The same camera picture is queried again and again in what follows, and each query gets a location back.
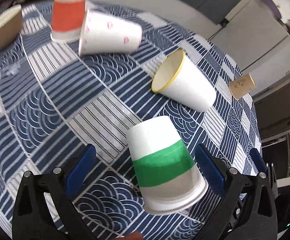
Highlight beige ceramic mug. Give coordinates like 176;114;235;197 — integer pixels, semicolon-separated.
0;4;23;50

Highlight white cup pink hearts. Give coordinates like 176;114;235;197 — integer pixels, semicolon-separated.
78;10;143;56

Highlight white refrigerator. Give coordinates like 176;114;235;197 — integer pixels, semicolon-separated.
207;0;290;73

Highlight person's hand at bottom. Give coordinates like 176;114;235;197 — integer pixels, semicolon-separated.
119;231;143;240

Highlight white cup green band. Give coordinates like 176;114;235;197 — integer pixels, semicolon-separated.
127;116;208;215

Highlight orange paper cup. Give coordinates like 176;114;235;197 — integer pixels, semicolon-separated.
51;0;86;43

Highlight purple bowl on fridge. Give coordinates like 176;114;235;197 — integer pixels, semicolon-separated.
260;0;281;19

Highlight white cup yellow rim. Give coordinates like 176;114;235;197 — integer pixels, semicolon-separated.
151;49;217;112

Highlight small tan paper cup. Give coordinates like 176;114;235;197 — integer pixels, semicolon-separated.
228;73;257;100

